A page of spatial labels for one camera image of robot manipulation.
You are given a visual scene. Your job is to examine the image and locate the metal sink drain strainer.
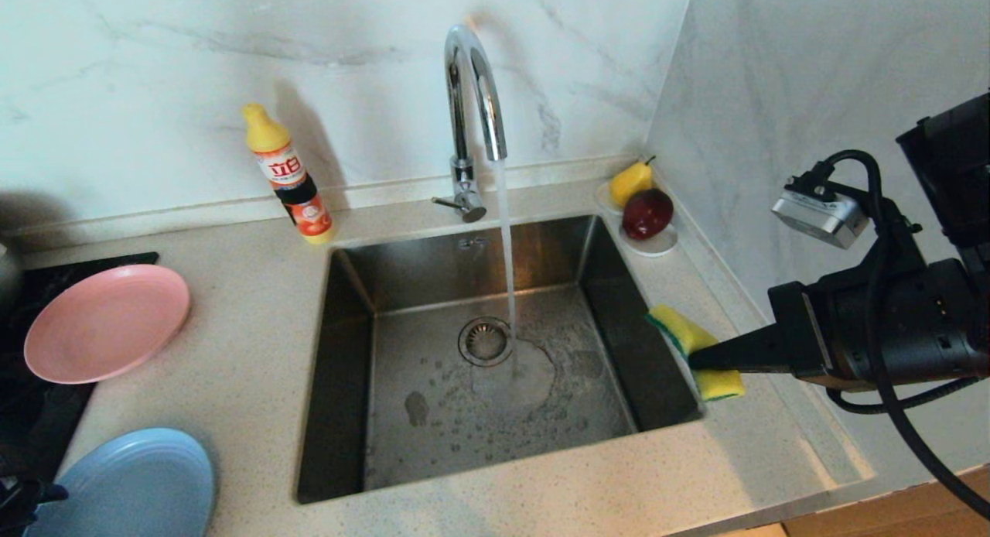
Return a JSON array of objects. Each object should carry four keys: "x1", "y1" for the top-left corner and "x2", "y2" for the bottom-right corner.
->
[{"x1": 458, "y1": 316, "x2": 515, "y2": 368}]

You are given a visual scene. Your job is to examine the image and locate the stainless steel sink basin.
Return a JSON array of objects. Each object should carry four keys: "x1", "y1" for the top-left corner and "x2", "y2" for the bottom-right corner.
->
[{"x1": 296, "y1": 214, "x2": 705, "y2": 505}]

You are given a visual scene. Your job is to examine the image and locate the yellow orange dish soap bottle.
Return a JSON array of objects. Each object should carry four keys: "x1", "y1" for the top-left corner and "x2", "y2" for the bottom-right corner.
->
[{"x1": 242, "y1": 102, "x2": 336, "y2": 245}]

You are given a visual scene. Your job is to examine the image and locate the small white dish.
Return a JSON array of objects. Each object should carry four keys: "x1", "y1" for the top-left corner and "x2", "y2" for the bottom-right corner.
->
[{"x1": 594, "y1": 180, "x2": 680, "y2": 257}]

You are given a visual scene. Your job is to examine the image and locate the yellow pear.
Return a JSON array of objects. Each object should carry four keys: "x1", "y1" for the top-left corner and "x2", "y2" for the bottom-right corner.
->
[{"x1": 609, "y1": 156, "x2": 655, "y2": 209}]

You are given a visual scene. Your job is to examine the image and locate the yellow green sponge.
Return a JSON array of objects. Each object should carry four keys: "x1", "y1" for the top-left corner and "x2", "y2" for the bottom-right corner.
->
[{"x1": 647, "y1": 303, "x2": 746, "y2": 402}]

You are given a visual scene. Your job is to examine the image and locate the pink plate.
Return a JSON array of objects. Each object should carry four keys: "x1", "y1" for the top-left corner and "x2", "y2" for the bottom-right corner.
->
[{"x1": 23, "y1": 264, "x2": 191, "y2": 385}]

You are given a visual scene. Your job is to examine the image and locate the black glass cooktop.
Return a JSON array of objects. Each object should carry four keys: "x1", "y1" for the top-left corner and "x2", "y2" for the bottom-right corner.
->
[{"x1": 0, "y1": 252, "x2": 159, "y2": 484}]

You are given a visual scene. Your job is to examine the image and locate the silver kettle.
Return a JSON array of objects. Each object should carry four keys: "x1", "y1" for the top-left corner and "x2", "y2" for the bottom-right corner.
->
[{"x1": 0, "y1": 243, "x2": 22, "y2": 310}]

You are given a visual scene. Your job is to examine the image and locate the chrome gooseneck faucet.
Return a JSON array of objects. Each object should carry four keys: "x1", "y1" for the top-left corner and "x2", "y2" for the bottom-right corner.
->
[{"x1": 432, "y1": 24, "x2": 509, "y2": 224}]

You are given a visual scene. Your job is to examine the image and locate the black gripper power cable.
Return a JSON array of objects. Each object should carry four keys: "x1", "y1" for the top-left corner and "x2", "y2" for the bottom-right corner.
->
[{"x1": 826, "y1": 376, "x2": 983, "y2": 416}]

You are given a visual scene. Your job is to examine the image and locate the light wooden cabinet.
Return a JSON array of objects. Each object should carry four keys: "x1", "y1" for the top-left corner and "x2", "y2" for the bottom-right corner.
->
[{"x1": 781, "y1": 463, "x2": 990, "y2": 537}]

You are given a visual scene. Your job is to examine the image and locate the light blue plate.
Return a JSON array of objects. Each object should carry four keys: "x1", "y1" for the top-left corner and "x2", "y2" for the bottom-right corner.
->
[{"x1": 26, "y1": 427, "x2": 216, "y2": 537}]

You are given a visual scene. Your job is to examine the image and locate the thin black camera cable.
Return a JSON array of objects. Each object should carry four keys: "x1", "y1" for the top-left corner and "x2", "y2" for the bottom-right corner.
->
[{"x1": 785, "y1": 150, "x2": 990, "y2": 521}]

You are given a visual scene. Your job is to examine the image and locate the dark red apple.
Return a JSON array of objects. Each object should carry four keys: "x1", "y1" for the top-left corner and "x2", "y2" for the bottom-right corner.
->
[{"x1": 622, "y1": 189, "x2": 674, "y2": 241}]

